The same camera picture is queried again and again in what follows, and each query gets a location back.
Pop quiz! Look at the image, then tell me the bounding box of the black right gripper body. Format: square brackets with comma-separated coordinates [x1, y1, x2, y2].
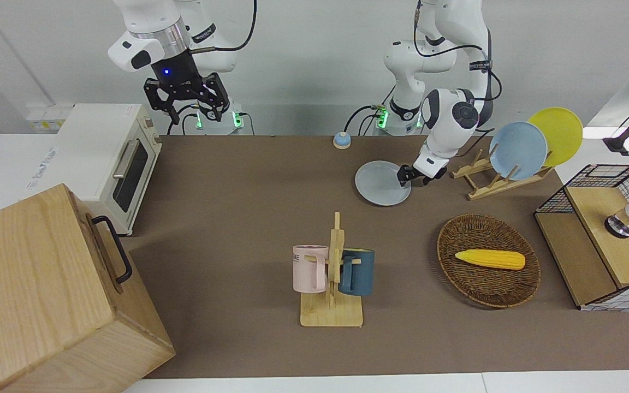
[151, 48, 206, 102]

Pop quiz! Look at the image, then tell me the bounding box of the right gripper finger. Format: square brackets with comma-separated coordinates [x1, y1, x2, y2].
[145, 79, 180, 126]
[200, 74, 232, 124]

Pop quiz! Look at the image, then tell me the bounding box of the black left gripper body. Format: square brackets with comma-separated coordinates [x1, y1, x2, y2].
[404, 163, 431, 182]

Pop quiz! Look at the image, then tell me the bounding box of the gray round plate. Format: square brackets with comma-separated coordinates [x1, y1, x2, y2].
[354, 160, 412, 207]

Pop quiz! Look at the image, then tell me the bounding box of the wooden plate rack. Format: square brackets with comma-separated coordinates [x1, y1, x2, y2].
[450, 148, 556, 201]

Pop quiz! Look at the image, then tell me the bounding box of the light blue plate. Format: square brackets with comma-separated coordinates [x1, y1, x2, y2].
[489, 121, 549, 181]

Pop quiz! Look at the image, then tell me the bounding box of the yellow plate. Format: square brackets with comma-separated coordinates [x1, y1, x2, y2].
[527, 107, 584, 168]

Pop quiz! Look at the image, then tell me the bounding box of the white toaster oven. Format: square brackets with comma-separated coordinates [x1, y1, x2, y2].
[25, 104, 163, 236]

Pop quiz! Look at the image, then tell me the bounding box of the brown table mat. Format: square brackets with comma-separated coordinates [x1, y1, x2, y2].
[126, 134, 629, 380]

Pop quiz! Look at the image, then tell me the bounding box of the yellow corn cob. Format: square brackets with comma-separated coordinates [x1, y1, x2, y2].
[454, 249, 526, 271]

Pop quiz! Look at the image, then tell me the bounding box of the dark blue mug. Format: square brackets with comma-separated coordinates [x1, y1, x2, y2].
[339, 248, 376, 297]

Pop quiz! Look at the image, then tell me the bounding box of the brown wicker basket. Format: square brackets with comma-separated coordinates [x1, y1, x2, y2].
[437, 213, 542, 309]

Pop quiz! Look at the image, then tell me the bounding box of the pink mug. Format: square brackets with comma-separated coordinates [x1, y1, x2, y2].
[292, 245, 329, 294]

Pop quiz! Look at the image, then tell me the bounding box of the wooden mug rack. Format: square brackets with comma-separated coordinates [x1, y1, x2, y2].
[299, 212, 365, 328]

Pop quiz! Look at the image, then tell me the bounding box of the wooden box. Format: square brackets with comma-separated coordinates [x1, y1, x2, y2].
[0, 184, 176, 393]

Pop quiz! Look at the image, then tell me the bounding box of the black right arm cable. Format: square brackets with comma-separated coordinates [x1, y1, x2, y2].
[189, 0, 258, 55]

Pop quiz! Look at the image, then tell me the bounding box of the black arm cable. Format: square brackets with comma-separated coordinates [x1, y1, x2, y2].
[413, 0, 504, 134]
[189, 0, 258, 55]

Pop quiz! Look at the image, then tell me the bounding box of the toaster oven door handle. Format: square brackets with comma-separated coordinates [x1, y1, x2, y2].
[112, 139, 141, 180]

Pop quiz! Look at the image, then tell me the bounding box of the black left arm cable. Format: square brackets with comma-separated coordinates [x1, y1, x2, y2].
[413, 0, 504, 134]

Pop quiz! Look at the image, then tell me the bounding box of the black box handle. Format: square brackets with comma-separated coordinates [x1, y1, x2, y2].
[92, 216, 133, 285]

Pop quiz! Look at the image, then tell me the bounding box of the wooden wire frame shelf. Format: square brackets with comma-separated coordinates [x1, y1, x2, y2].
[533, 163, 629, 312]

